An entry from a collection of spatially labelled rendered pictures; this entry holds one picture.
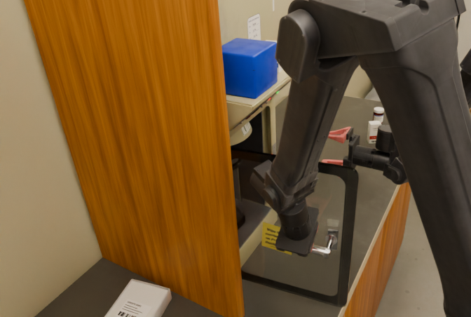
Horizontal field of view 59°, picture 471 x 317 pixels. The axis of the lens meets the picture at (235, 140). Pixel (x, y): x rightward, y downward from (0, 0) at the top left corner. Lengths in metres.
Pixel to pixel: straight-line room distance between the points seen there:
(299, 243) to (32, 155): 0.69
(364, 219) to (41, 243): 0.96
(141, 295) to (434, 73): 0.98
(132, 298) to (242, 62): 0.69
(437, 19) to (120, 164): 0.82
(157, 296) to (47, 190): 0.40
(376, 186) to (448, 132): 1.22
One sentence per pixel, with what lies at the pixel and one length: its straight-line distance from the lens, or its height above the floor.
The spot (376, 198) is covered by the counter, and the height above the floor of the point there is 0.94.
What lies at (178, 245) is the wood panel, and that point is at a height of 1.13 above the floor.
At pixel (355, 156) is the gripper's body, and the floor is 1.21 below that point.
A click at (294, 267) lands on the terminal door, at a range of 1.06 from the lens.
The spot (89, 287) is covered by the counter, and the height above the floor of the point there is 0.94.
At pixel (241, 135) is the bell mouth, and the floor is 1.33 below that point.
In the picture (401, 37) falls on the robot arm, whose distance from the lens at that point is 0.33.
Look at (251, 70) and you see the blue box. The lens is 0.82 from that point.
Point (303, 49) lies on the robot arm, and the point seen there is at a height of 1.74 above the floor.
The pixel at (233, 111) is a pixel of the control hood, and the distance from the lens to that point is 0.84.
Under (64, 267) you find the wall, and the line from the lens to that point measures 1.35.
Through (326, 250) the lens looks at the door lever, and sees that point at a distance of 0.93.
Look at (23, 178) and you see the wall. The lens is 1.16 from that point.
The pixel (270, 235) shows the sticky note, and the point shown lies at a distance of 1.01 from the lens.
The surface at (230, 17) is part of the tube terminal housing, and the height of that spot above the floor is 1.64.
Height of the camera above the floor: 1.85
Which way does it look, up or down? 29 degrees down
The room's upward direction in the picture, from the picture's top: 4 degrees counter-clockwise
